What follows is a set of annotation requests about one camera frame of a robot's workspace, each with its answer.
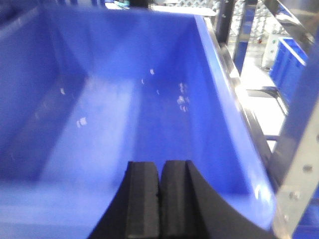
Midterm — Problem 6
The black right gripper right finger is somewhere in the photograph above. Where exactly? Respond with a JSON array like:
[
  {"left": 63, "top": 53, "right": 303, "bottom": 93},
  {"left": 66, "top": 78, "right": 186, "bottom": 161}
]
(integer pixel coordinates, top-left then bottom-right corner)
[{"left": 160, "top": 160, "right": 275, "bottom": 239}]

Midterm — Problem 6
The metal shelf upright post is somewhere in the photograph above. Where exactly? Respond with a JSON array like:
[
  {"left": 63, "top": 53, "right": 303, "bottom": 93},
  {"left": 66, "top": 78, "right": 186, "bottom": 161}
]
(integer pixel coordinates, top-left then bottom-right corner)
[{"left": 269, "top": 44, "right": 319, "bottom": 239}]

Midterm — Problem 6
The distant blue crate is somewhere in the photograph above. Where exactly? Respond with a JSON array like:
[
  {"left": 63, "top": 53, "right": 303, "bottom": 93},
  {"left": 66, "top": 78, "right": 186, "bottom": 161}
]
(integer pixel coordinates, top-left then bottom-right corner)
[{"left": 269, "top": 37, "right": 308, "bottom": 105}]

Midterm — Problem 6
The large blue plastic bin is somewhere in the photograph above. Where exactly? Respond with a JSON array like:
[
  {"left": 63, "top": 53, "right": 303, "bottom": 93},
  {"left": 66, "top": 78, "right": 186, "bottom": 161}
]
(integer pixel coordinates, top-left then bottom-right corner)
[{"left": 0, "top": 5, "right": 276, "bottom": 239}]

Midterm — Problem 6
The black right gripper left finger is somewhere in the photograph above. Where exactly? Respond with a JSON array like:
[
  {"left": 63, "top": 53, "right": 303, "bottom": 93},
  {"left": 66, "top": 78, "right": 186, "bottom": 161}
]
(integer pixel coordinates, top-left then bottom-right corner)
[{"left": 88, "top": 161, "right": 160, "bottom": 239}]

